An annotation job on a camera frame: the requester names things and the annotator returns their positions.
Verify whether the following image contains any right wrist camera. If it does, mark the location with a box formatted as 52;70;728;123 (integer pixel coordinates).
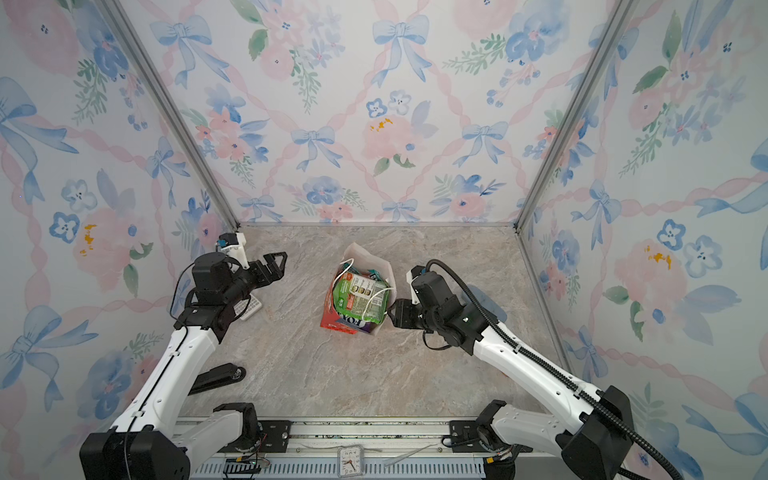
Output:
406;265;463;315

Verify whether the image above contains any purple Fox's candy bag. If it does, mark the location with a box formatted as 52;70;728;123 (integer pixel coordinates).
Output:
337;316;379;334

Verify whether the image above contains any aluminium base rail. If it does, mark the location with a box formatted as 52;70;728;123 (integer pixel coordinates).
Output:
113;416;625;480

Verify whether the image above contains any black corrugated cable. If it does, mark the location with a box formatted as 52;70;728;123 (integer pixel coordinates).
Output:
424;259;685;480

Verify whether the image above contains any red paper gift bag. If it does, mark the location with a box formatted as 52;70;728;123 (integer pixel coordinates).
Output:
320;243;397;335

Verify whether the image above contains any small white clock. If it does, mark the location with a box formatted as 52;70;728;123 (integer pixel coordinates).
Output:
337;445;365;479

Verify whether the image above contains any white calculator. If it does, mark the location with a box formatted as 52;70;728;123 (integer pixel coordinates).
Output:
234;293;263;321

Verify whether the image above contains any black stapler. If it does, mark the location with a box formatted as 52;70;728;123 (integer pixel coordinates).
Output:
189;363;246;395

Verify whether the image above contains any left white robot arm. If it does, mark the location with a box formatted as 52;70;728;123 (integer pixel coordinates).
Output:
79;252;287;479

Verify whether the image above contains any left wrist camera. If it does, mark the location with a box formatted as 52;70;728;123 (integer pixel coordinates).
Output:
191;232;250;306

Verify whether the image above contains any green noodle packet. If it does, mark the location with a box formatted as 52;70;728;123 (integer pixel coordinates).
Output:
332;270;392;324

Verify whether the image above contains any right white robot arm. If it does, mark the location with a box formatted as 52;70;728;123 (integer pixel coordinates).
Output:
388;299;633;479

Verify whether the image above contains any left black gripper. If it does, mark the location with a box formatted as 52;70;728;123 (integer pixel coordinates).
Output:
224;250;285;309

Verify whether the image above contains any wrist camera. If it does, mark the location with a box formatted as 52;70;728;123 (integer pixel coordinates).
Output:
191;232;250;306
406;265;463;315

